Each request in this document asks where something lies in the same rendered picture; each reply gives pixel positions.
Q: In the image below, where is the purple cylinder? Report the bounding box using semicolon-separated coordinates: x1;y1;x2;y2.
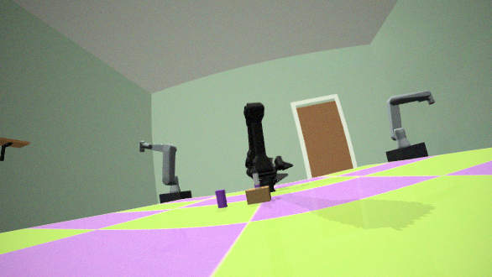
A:
215;189;228;208

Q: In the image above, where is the tan wooden block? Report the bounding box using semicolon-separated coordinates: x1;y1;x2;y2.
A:
245;186;271;205

